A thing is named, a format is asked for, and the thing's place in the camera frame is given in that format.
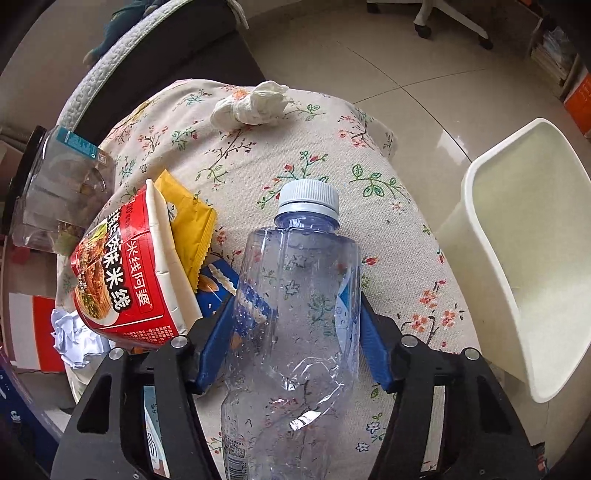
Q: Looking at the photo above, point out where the white trash bin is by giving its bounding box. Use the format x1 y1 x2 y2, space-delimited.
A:
436 118 590 403

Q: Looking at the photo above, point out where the blue plush monkey toy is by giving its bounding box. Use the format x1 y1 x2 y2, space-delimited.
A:
83 0 167 70

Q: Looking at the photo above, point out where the clear plastic water bottle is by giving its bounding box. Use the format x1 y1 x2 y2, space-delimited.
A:
221 179 361 479

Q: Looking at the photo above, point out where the yellow snack wrapper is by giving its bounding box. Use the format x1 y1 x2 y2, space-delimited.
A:
154 170 216 291

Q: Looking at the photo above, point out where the white tissue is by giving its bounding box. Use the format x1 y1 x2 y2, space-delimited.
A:
209 81 293 131

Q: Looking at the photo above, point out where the light blue milk carton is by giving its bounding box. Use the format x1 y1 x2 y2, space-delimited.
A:
143 386 170 478

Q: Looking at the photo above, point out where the floral tablecloth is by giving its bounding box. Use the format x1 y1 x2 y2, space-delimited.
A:
55 78 482 480

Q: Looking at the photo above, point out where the clear jar with cashews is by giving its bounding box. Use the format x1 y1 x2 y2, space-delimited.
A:
1 126 115 256

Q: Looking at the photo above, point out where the crumpled white paper ball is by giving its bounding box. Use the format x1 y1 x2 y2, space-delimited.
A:
50 308 114 369

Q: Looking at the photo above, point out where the blue snack wrapper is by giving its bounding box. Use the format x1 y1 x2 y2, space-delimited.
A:
195 256 238 317

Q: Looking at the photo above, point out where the red and white box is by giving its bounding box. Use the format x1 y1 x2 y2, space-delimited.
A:
8 293 64 373

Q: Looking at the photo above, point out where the red noodle snack bag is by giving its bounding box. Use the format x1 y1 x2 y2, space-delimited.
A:
71 180 202 348

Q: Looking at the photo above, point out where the white office chair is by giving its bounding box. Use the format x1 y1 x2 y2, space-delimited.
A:
366 0 494 50

